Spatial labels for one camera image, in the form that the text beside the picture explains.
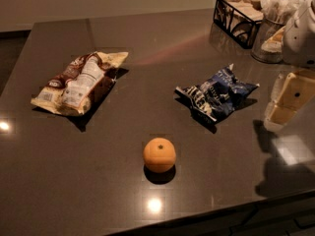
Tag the brown chip bag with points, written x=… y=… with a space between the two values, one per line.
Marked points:
x=84 y=82

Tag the blue chip bag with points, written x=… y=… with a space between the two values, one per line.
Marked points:
x=217 y=97

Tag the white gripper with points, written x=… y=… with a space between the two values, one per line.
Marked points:
x=299 y=41

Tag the orange fruit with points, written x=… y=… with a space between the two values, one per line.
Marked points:
x=159 y=155

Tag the black wire napkin basket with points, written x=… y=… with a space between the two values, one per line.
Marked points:
x=240 y=19

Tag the metal cup with packets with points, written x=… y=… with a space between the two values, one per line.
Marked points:
x=267 y=47

